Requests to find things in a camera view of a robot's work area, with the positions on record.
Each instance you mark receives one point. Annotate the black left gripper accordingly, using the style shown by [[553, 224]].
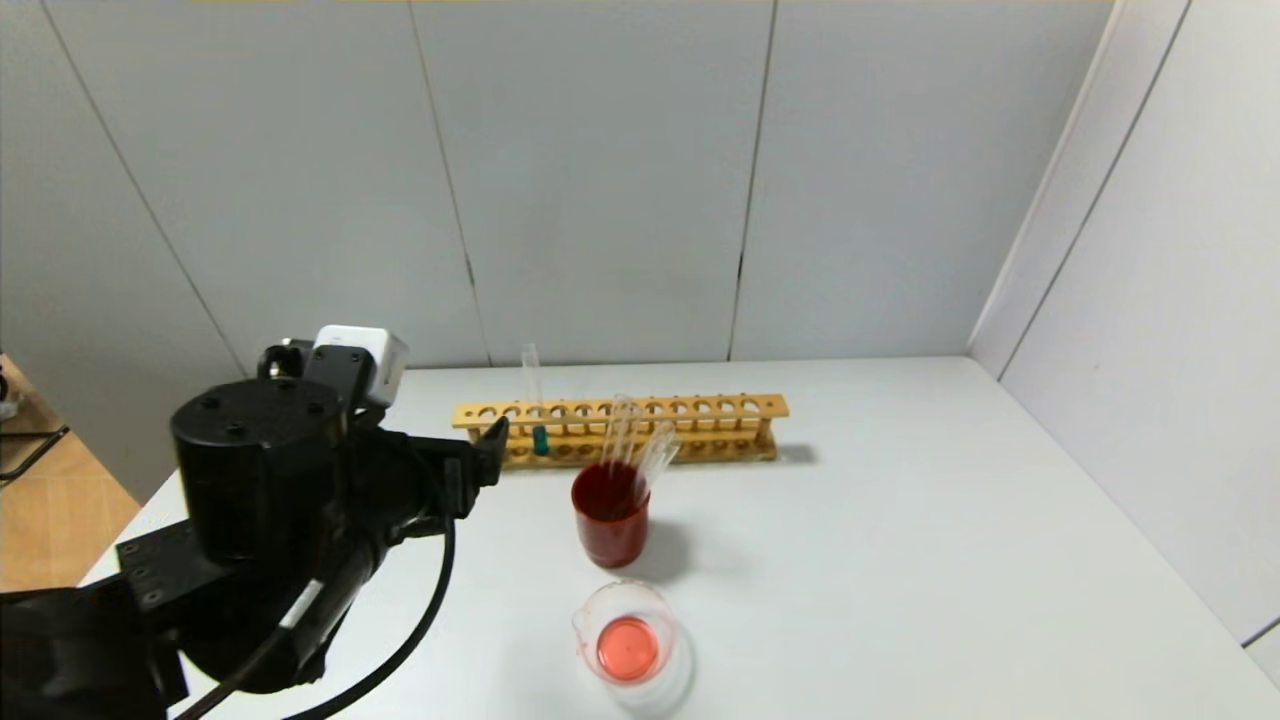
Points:
[[456, 476]]

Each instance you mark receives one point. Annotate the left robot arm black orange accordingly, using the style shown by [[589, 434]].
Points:
[[100, 640]]

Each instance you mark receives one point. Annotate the test tube with blue pigment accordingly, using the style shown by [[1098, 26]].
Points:
[[540, 440]]

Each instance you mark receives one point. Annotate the wooden test tube rack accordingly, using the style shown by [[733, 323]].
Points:
[[700, 408]]

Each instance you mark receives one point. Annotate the red cup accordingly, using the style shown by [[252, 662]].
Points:
[[612, 540]]

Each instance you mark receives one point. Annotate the clear glass beaker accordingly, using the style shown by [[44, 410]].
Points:
[[628, 645]]

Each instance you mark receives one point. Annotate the black stand in background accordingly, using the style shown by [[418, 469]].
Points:
[[30, 445]]

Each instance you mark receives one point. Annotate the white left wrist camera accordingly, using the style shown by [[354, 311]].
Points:
[[365, 355]]

